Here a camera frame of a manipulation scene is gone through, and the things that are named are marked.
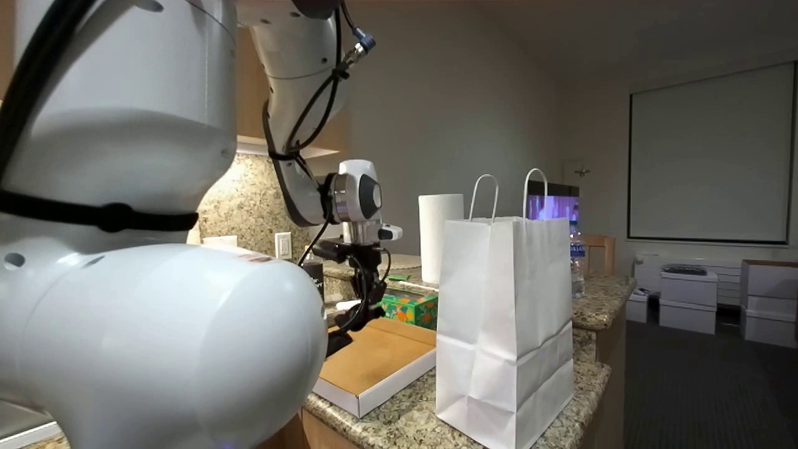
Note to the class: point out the wooden dining chair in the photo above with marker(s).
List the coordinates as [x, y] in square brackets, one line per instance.
[599, 252]

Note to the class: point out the wooden wall cabinet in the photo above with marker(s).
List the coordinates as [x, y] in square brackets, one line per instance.
[249, 101]

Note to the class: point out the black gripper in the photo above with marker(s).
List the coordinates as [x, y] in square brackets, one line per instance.
[366, 275]

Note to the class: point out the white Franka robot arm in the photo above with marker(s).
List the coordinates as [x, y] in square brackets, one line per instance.
[166, 351]

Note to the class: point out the white projection screen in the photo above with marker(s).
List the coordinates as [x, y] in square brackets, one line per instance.
[711, 154]

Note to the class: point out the small white box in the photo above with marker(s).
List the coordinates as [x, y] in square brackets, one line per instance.
[636, 305]

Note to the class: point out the wooden counter cabinet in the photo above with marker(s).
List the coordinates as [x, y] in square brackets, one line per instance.
[315, 438]

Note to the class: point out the wide white wall outlet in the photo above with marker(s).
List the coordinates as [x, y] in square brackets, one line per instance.
[220, 242]

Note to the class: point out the large white storage box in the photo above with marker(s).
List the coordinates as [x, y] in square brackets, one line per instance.
[772, 303]

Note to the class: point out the white box with dark lid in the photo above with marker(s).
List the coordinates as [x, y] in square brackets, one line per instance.
[690, 300]

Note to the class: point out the narrow white wall outlet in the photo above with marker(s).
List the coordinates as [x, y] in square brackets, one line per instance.
[282, 246]

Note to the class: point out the green patterned tissue box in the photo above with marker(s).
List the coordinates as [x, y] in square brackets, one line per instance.
[412, 310]

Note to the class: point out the glowing blue display screen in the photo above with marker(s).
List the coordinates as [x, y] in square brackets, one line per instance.
[557, 202]

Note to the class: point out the blue labelled water bottle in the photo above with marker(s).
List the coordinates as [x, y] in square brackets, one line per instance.
[579, 265]

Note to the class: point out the white paper towel roll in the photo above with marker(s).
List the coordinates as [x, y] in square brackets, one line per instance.
[437, 240]

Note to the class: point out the white paper bag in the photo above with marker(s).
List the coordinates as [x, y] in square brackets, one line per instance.
[503, 332]

